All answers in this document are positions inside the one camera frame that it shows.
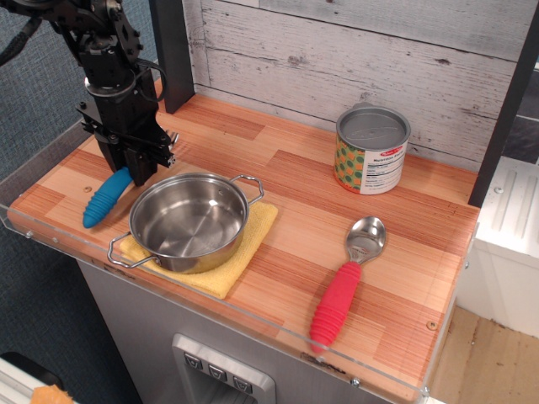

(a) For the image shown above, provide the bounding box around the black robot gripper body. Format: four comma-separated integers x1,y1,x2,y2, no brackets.
75,82,181,167

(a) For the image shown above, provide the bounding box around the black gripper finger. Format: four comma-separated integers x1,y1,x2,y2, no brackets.
96,136,125,173
125,149,157,186

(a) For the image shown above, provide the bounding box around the blue handled metal fork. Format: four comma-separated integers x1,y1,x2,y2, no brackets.
83,127,179,228

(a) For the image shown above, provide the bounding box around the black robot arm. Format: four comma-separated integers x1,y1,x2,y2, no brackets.
1,1,175,186

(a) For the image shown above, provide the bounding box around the stainless steel pot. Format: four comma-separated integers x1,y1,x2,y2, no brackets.
107,173,264,274

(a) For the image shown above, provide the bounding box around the clear acrylic table guard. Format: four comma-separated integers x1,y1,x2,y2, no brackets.
3,95,478,403

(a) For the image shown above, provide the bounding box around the yellow folded cloth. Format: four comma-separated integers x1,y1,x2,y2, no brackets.
142,202,278,299

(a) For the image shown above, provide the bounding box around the grey toy kitchen cabinet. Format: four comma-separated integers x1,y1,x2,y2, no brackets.
78,261,383,403

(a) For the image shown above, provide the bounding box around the silver dispenser button panel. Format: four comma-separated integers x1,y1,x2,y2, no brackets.
172,333,277,403

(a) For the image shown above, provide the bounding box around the toy food can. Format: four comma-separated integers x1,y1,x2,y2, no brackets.
334,103,411,195

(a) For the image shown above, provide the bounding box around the black and white device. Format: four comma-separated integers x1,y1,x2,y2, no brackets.
1,352,64,403

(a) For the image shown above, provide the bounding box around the orange plush object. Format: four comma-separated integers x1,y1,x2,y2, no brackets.
29,385,74,404

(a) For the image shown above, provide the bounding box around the white toy cabinet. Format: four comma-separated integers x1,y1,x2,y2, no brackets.
456,157,538,337

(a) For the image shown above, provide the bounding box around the dark grey left post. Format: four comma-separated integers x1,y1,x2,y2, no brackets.
149,0,195,114

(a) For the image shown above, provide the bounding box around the dark grey post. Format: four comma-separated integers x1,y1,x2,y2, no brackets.
149,0,195,114
468,6,538,208

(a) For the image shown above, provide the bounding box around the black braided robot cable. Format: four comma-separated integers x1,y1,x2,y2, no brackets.
0,16,44,67

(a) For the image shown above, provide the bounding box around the red handled metal spoon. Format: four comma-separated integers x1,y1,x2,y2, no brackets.
309,216,387,354

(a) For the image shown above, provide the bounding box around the dark grey right post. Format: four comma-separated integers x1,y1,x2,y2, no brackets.
468,6,538,208

